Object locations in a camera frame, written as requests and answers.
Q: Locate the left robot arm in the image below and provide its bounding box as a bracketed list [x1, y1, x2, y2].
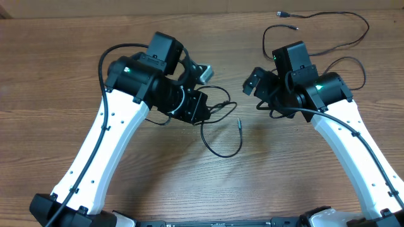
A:
[30, 32, 213, 227]

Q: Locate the long black USB cable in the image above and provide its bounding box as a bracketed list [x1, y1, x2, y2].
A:
[262, 11, 370, 61]

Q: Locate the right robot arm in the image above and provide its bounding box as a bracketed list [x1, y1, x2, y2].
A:
[242, 41, 403, 226]

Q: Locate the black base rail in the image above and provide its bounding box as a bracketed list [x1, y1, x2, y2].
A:
[113, 210, 316, 227]

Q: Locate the short black cable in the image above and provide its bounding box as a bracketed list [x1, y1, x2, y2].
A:
[321, 56, 367, 91]
[194, 84, 243, 158]

